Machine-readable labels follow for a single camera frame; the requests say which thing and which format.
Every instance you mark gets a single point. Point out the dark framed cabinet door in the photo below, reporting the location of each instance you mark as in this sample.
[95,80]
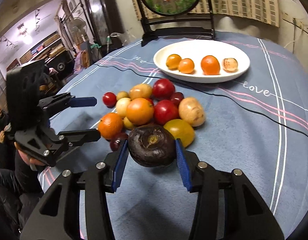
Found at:
[105,20]

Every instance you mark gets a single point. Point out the green-yellow round fruit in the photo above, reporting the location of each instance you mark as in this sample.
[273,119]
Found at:
[180,129]

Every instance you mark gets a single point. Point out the pale red-streaked round fruit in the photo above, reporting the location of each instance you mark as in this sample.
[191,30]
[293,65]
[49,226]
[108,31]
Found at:
[230,65]

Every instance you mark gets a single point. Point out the pale tan oval fruit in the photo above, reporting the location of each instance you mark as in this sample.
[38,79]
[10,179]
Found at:
[191,111]

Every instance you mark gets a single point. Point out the rough-skinned orange mandarin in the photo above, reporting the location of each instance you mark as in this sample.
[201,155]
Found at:
[110,125]

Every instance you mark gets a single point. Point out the pale yellow round fruit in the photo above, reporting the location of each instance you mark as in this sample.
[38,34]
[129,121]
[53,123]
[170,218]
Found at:
[121,106]

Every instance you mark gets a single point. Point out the tan fruit top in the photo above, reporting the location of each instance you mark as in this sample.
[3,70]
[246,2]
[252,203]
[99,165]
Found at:
[140,91]

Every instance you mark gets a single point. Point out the standing electric fan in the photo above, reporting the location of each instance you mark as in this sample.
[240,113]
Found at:
[77,29]

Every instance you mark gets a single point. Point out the small orange with stem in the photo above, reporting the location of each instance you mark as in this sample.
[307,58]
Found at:
[186,66]

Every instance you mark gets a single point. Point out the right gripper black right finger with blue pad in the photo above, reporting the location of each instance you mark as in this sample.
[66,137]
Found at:
[228,205]

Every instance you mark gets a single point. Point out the round painted screen black stand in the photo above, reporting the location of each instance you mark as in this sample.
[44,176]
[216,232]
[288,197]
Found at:
[179,18]

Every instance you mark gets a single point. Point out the large dark purple fruit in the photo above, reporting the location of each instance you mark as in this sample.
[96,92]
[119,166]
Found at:
[152,146]

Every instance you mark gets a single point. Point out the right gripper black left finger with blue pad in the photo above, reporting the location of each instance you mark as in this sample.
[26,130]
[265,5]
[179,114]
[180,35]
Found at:
[56,216]

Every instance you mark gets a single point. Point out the person's left hand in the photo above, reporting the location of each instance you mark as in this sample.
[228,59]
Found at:
[27,158]

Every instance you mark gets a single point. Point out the large orange mandarin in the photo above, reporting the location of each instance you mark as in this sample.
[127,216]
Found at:
[210,65]

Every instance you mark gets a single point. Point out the small tan fruit back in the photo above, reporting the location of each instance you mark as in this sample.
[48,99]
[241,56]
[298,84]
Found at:
[122,94]

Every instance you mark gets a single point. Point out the dark purple plum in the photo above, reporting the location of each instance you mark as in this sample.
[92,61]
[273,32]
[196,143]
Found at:
[117,140]

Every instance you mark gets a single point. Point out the small yellow-green fruit centre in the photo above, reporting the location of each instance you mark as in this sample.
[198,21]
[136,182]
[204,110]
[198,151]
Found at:
[127,124]

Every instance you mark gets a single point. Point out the wooden shelf unit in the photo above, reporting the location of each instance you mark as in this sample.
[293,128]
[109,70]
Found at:
[47,49]

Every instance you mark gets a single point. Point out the red plum right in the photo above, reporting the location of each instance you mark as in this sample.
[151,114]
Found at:
[165,111]

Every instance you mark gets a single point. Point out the orange fruit green navel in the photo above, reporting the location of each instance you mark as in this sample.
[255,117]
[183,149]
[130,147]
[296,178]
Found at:
[172,61]

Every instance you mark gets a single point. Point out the smooth orange centre fruit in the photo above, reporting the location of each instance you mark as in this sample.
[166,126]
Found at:
[140,111]

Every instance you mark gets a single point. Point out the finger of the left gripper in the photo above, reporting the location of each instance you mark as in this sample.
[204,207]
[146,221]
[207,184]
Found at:
[77,138]
[62,101]

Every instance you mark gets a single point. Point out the small dark red plum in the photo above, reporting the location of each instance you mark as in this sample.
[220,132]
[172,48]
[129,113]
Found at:
[176,98]

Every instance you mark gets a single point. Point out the wall power strip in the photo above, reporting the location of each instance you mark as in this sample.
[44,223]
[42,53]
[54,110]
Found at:
[295,21]

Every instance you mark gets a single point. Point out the white oval plate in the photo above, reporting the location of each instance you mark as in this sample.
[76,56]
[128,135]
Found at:
[196,50]

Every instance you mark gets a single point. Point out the red plum top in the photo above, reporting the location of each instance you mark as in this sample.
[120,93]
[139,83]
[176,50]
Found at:
[163,89]

